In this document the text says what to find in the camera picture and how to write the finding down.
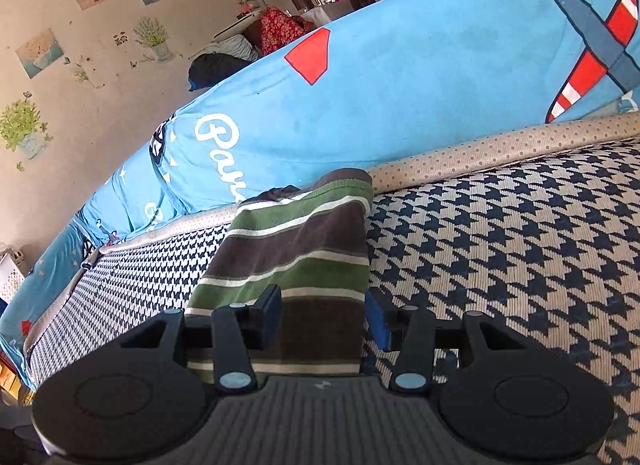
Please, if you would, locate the houndstooth sofa cover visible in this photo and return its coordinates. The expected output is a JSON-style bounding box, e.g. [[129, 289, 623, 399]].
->
[[22, 137, 640, 465]]

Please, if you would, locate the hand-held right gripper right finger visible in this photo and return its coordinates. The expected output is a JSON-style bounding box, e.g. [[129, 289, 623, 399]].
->
[[364, 286, 527, 393]]

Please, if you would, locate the white striped pillow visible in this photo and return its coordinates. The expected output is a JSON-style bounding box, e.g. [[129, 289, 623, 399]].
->
[[199, 34, 259, 64]]

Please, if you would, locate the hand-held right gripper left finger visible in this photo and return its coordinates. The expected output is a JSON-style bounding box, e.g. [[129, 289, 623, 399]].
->
[[119, 284, 284, 393]]

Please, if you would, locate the blue airplane print blanket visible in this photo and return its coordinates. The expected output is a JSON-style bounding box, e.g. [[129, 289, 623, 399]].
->
[[0, 0, 640, 392]]

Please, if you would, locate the white laundry basket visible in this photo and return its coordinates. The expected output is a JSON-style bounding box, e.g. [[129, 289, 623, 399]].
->
[[0, 244, 27, 307]]

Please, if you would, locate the lavender pot wall sticker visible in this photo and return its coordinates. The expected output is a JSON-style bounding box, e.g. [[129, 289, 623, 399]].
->
[[131, 16, 174, 64]]

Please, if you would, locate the black cloth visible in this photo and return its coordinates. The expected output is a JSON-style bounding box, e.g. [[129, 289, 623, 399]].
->
[[188, 51, 257, 92]]

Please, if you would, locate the green plant wall sticker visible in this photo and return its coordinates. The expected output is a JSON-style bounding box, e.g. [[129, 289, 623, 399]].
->
[[0, 91, 54, 162]]

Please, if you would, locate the red floral cloth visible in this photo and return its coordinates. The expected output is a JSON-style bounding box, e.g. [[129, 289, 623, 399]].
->
[[256, 6, 317, 56]]

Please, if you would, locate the wooden cabinet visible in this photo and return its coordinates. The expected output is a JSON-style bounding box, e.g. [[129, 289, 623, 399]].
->
[[0, 354, 24, 397]]

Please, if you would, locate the white tablecloth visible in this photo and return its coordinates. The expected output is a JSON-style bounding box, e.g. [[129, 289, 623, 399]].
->
[[302, 2, 358, 28]]

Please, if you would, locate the green brown striped t-shirt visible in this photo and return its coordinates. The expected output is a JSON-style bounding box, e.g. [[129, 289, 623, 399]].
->
[[182, 168, 377, 387]]

